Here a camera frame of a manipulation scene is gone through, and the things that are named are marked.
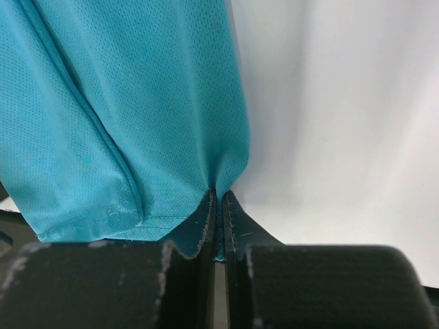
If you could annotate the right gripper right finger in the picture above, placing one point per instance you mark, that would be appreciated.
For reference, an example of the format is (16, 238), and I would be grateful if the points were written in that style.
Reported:
(273, 285)

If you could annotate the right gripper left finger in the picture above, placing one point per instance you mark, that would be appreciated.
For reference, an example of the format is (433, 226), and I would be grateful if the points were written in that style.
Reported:
(115, 283)

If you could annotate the teal t shirt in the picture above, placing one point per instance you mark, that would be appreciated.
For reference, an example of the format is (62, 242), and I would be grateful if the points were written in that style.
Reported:
(118, 116)

